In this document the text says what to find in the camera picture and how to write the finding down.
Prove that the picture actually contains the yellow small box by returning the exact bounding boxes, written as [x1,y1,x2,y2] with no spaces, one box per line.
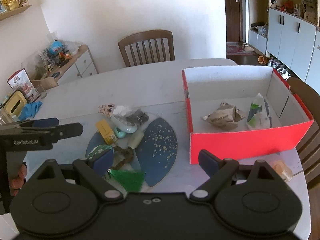
[95,119,118,145]

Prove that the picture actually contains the light blue glasses case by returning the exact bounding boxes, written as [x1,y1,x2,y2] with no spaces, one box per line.
[111,115,138,134]

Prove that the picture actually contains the green round foil packet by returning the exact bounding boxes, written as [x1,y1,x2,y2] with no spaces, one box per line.
[87,145,113,158]

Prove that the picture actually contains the left hand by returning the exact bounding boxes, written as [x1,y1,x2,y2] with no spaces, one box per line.
[9,163,27,196]

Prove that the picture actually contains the blue cloth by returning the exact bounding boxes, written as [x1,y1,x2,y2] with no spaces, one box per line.
[18,101,42,121]

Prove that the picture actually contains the yellow tissue box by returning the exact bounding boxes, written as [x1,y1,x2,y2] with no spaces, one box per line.
[3,90,27,116]

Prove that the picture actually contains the teal small sharpener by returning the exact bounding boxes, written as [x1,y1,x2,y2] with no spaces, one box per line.
[114,127,126,139]

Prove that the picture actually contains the brown crumpled paper packet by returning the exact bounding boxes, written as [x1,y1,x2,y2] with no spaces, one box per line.
[201,101,246,131]

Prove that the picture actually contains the red white paper bag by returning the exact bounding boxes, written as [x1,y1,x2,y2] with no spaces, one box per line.
[7,68,40,103]

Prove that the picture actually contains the clear small bottle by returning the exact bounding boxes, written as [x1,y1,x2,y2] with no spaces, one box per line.
[272,160,293,182]

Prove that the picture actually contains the red cardboard box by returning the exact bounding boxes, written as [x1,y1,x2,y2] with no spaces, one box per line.
[182,66,313,164]

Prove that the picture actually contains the blue round placemat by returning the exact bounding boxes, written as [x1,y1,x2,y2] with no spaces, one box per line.
[86,117,178,191]

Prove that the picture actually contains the white sideboard with drawers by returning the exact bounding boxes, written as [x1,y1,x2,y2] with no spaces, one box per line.
[31,44,98,90]

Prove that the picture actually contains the white green plastic packet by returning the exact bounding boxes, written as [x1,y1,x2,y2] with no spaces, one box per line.
[246,93,272,130]

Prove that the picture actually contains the white crumpled tissue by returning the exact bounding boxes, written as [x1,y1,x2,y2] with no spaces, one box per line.
[113,105,135,116]

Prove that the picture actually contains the blue globe toy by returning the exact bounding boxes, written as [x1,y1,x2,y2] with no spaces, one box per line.
[48,40,65,57]

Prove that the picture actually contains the wooden chair at right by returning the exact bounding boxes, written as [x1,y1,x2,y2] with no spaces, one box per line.
[286,76,320,189]

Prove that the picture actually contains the red doormat rug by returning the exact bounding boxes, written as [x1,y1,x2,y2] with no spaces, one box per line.
[226,42,255,56]

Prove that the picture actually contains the wooden chair behind table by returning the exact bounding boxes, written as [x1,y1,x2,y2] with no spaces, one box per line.
[118,29,175,67]

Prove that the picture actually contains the dark wooden door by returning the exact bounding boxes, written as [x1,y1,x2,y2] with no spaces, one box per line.
[225,0,242,42]

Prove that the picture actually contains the wall shelf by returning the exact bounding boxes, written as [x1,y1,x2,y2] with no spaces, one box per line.
[0,5,31,21]

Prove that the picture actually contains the light blue cabinet wall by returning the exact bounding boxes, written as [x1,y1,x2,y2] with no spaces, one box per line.
[248,0,319,91]

